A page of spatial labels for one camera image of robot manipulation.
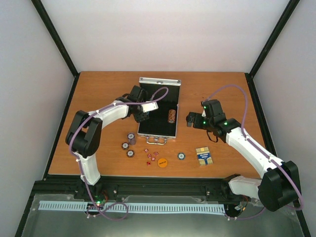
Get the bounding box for red poker chip stack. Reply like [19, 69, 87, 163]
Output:
[167, 110, 176, 123]

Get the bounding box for aluminium poker case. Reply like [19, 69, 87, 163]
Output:
[137, 77, 182, 145]

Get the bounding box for blue poker chip stack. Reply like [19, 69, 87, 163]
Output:
[177, 153, 186, 160]

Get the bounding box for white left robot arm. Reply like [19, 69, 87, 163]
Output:
[66, 85, 149, 199]

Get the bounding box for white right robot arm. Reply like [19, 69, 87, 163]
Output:
[186, 100, 303, 211]

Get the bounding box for purple poker chip stack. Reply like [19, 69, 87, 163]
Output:
[127, 132, 136, 145]

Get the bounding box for blue playing card box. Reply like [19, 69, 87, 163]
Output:
[196, 147, 213, 166]

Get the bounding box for brown poker chip stack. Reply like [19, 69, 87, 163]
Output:
[121, 142, 129, 150]

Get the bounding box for black poker chip stack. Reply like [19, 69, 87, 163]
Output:
[126, 150, 135, 158]

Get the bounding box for orange dealer button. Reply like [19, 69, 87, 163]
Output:
[157, 158, 168, 168]

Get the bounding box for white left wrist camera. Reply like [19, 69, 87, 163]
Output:
[141, 102, 158, 113]

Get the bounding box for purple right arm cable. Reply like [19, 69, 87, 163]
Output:
[202, 84, 305, 221]

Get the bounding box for light blue cable duct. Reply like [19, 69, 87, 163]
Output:
[38, 200, 225, 215]

